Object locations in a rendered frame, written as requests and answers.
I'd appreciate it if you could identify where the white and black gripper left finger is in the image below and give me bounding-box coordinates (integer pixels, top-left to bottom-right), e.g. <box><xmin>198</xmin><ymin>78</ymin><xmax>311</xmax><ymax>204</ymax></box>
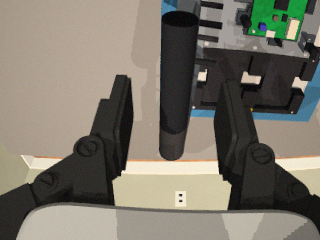
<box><xmin>0</xmin><ymin>75</ymin><xmax>134</xmax><ymax>240</ymax></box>

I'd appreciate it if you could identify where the green circuit board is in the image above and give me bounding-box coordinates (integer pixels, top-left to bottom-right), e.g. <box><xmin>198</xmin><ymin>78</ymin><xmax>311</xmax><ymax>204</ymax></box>
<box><xmin>247</xmin><ymin>0</ymin><xmax>308</xmax><ymax>41</ymax></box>

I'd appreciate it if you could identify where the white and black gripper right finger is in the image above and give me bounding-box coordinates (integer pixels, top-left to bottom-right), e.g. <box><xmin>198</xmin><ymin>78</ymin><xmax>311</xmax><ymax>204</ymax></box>
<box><xmin>214</xmin><ymin>80</ymin><xmax>320</xmax><ymax>234</ymax></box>

